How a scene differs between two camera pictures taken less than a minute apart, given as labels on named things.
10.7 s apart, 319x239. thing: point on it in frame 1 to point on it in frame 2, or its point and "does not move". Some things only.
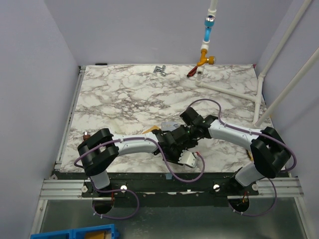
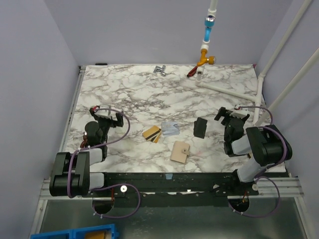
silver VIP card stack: x=169 y=126 does not move
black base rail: x=170 y=189 does not move
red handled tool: x=192 y=71 does not move
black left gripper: x=175 y=161 to x=118 y=123
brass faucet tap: x=204 y=59 does not move
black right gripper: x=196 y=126 to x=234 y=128
